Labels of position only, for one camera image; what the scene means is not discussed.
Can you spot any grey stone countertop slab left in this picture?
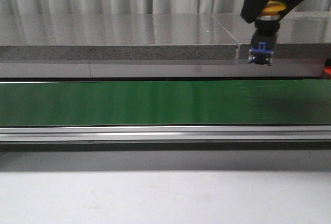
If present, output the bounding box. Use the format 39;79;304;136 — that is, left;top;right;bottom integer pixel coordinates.
1;14;237;62

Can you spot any grey stone countertop slab right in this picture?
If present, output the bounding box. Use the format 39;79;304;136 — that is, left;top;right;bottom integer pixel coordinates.
212;11;330;61

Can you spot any aluminium conveyor side rail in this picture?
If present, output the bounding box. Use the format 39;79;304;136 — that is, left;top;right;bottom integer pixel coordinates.
1;125;330;145

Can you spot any grey stone countertop slab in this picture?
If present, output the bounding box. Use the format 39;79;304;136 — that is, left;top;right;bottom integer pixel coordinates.
212;11;330;61
1;14;237;62

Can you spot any red plastic tray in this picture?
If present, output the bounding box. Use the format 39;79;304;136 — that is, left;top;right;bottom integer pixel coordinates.
323;66;331;79

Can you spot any green conveyor belt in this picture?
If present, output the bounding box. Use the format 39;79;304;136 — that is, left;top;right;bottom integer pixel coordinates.
1;79;330;127

